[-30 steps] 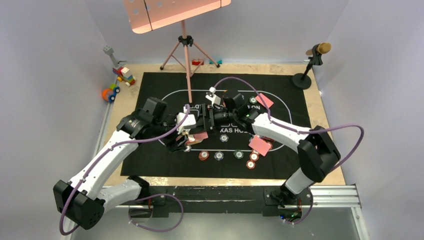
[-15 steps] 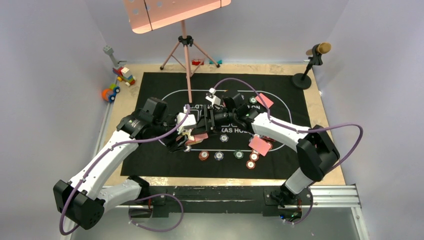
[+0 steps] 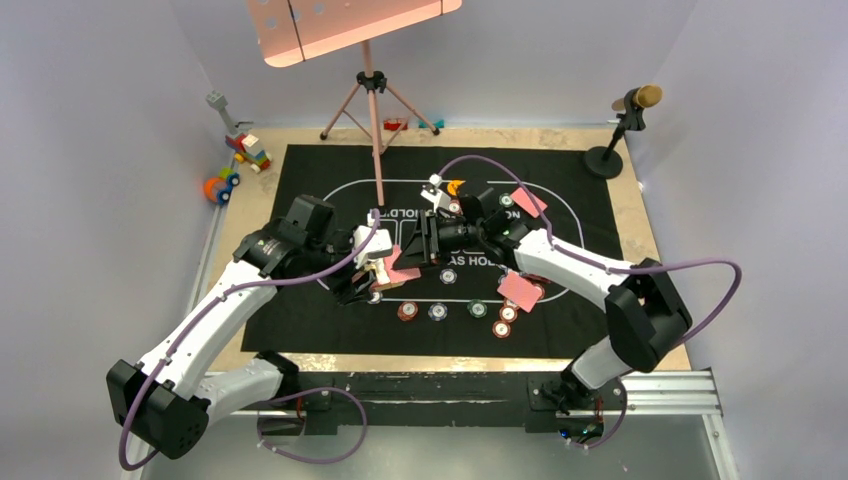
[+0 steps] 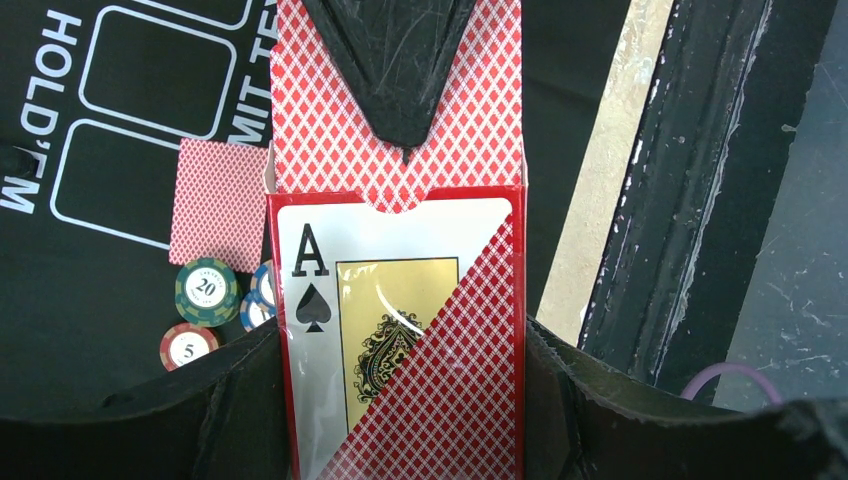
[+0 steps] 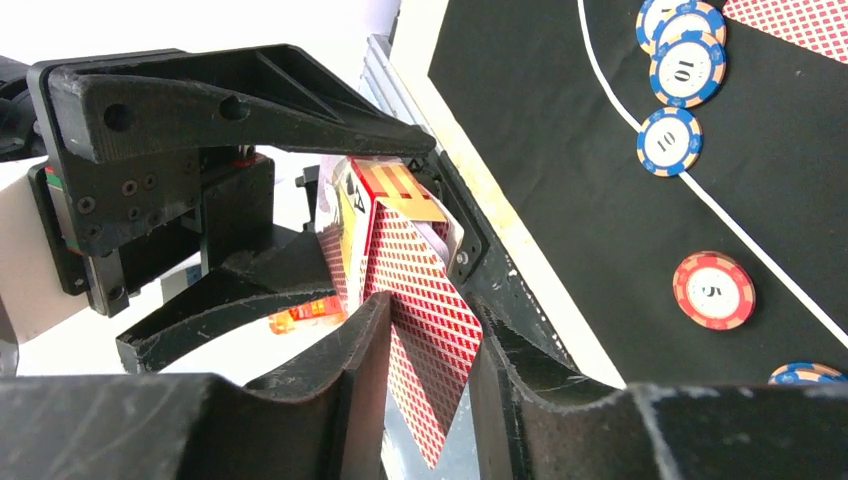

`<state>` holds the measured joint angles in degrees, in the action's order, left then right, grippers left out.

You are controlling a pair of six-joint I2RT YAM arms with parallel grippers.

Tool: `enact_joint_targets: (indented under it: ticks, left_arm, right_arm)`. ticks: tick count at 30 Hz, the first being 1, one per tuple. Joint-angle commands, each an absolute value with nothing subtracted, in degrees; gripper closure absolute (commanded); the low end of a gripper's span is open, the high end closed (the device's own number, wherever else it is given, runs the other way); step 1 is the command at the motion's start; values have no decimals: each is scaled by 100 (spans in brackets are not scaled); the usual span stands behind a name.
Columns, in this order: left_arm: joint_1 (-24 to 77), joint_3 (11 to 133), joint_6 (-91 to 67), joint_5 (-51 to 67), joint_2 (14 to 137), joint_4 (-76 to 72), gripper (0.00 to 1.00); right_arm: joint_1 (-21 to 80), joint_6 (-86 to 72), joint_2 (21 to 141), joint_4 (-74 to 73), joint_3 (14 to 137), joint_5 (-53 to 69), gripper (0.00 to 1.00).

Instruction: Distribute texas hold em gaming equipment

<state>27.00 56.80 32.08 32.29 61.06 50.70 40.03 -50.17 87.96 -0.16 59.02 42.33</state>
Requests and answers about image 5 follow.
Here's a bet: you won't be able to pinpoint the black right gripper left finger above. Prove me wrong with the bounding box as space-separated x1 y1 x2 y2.
1 293 391 479

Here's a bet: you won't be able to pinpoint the blue chips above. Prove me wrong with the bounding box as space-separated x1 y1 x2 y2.
635 1 727 177

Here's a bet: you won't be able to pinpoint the black poker table mat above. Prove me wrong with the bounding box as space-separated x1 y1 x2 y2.
429 1 847 384

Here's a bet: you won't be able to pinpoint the red-backed playing card deck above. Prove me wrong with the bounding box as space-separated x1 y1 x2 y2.
362 203 482 468

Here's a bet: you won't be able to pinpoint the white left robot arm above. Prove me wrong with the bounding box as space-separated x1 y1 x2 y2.
1 44 435 376

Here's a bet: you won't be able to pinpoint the red poker chip stack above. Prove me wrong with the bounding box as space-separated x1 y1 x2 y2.
672 251 756 331

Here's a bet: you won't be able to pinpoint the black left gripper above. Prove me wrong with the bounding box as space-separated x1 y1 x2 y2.
27 44 435 374

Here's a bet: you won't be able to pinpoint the red playing card box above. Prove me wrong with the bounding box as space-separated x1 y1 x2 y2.
315 156 464 313

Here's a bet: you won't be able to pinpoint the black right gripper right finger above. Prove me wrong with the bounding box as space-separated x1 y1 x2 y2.
470 300 847 479

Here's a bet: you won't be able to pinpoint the blue poker chip stack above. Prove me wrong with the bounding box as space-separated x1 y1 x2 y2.
768 362 847 385

